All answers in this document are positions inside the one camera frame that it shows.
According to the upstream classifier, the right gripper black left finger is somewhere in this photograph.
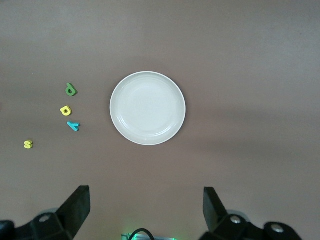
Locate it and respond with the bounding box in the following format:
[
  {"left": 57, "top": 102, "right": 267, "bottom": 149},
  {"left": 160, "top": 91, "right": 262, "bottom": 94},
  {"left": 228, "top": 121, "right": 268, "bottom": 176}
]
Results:
[{"left": 0, "top": 185, "right": 91, "bottom": 240}]

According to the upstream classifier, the beige round plate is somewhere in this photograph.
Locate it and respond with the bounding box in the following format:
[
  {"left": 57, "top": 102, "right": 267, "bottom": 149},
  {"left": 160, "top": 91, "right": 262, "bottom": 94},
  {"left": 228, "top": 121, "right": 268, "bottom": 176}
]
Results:
[{"left": 109, "top": 71, "right": 187, "bottom": 146}]

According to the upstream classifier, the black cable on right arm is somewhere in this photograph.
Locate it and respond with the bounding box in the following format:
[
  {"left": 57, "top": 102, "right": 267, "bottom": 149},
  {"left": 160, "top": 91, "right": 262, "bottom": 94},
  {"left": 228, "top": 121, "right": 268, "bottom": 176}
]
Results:
[{"left": 129, "top": 227, "right": 157, "bottom": 240}]

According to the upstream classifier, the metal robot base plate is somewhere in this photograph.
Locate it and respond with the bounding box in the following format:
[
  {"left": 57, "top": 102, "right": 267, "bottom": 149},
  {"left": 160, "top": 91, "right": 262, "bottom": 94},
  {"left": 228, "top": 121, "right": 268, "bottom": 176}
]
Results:
[{"left": 121, "top": 233, "right": 177, "bottom": 240}]

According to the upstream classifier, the green foam letter d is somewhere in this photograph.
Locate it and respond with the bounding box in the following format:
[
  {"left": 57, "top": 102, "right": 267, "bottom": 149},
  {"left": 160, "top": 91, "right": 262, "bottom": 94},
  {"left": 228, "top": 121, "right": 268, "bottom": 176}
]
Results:
[{"left": 65, "top": 82, "right": 78, "bottom": 97}]

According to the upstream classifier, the yellow foam letter d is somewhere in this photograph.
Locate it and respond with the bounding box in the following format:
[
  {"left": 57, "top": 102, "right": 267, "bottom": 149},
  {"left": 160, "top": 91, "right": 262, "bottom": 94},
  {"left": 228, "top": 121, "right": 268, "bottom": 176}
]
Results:
[{"left": 59, "top": 105, "right": 73, "bottom": 117}]

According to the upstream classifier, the brown table cover sheet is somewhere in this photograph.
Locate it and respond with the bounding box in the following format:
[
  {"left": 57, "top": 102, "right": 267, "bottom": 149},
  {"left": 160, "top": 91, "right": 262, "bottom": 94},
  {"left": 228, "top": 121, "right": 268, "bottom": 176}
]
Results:
[{"left": 0, "top": 0, "right": 320, "bottom": 240}]

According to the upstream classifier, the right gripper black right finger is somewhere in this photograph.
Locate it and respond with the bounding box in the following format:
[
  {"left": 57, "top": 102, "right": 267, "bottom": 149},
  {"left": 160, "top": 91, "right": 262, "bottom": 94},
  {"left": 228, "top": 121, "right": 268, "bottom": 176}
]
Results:
[{"left": 203, "top": 186, "right": 305, "bottom": 240}]

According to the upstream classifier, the teal foam letter y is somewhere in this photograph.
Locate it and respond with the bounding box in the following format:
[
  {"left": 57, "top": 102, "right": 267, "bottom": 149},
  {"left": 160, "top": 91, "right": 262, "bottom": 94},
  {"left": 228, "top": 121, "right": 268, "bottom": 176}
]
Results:
[{"left": 66, "top": 121, "right": 81, "bottom": 132}]

